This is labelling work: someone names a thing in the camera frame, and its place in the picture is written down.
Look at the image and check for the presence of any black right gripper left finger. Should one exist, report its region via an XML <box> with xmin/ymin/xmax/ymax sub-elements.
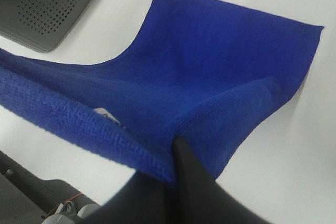
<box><xmin>83</xmin><ymin>173</ymin><xmax>173</xmax><ymax>223</ymax></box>

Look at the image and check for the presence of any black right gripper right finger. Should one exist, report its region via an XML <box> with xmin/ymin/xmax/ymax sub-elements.
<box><xmin>170</xmin><ymin>135</ymin><xmax>299</xmax><ymax>224</ymax></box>

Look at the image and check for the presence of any blue microfibre towel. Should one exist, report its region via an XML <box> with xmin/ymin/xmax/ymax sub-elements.
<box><xmin>1</xmin><ymin>0</ymin><xmax>322</xmax><ymax>186</ymax></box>

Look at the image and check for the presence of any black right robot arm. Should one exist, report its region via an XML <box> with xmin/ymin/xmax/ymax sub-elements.
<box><xmin>1</xmin><ymin>137</ymin><xmax>265</xmax><ymax>223</ymax></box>

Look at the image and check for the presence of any grey perforated plastic basket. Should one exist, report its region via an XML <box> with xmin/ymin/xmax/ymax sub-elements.
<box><xmin>1</xmin><ymin>0</ymin><xmax>91</xmax><ymax>52</ymax></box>

